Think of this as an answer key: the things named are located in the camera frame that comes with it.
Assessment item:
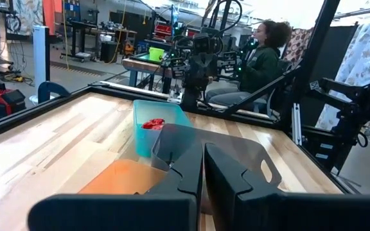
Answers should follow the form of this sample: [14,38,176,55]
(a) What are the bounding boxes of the orange curtain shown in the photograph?
[42,0,64,35]

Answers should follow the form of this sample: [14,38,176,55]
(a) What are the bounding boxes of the red background toolbox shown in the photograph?
[154,21,173,39]

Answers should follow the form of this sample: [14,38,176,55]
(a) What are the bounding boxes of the teal translucent plastic bin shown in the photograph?
[132,99,194,158]

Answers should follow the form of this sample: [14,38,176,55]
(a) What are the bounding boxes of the black aluminium table frame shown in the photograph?
[0,0,362,193]

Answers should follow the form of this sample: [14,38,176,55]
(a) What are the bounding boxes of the person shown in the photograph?
[206,19,294,107]

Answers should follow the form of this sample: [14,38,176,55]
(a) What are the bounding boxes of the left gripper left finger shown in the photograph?
[27,142,204,231]

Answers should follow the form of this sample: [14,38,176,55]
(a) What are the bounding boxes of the wooden table with blue legs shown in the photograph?
[122,53,186,94]

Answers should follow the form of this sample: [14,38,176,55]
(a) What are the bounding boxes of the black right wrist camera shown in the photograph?
[192,33,214,55]

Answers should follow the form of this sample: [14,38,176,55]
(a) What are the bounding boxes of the black background workbench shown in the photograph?
[55,21,137,64]

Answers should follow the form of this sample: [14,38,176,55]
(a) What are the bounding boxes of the red chocolate bar wrapper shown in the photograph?
[141,117,166,131]

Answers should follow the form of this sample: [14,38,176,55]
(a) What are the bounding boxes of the pale floral curtain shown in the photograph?
[11,0,44,35]

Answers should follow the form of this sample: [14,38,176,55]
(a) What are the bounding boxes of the brown dotted curtain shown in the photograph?
[283,28,314,64]

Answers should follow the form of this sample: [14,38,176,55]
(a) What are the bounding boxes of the grey translucent plastic bin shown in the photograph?
[150,123,283,193]

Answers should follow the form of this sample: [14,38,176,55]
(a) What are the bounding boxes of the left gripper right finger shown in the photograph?
[204,143,370,231]

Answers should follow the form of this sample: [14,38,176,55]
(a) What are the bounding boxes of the orange translucent plastic bin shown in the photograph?
[78,159,168,196]

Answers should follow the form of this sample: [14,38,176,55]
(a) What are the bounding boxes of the black equipment rig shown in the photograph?
[302,69,370,174]

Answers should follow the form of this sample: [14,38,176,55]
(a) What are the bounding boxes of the bright green bucket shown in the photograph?
[148,47,166,62]

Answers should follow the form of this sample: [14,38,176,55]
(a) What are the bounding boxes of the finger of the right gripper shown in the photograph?
[191,54,206,87]
[205,54,218,89]

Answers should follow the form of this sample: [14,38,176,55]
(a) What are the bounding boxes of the black partition panel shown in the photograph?
[310,24,359,84]

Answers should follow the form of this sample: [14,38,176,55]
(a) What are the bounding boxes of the blue curved bracket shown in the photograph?
[37,81,71,104]

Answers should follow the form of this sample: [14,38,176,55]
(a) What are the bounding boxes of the white leaf-patterned curtain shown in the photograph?
[315,14,370,131]

